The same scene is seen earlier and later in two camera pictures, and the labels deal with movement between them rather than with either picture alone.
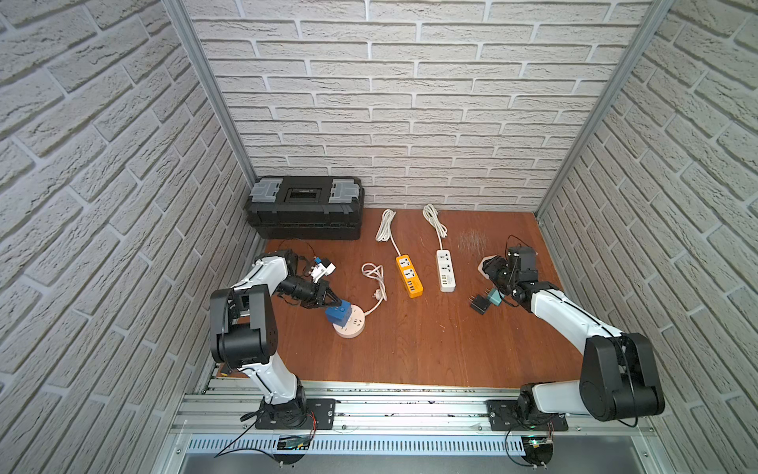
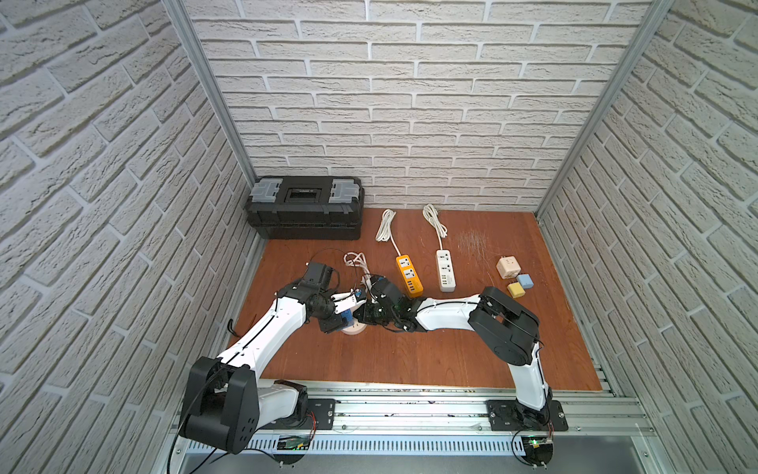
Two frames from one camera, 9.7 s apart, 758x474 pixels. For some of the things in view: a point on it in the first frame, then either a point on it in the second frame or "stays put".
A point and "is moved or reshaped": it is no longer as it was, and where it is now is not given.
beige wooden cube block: x=481 y=264 is moved or reshaped
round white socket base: x=355 y=324 stays put
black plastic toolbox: x=306 y=207 stays put
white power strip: x=446 y=276 stays put
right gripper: x=497 y=263 → x=367 y=308
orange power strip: x=410 y=276 stays put
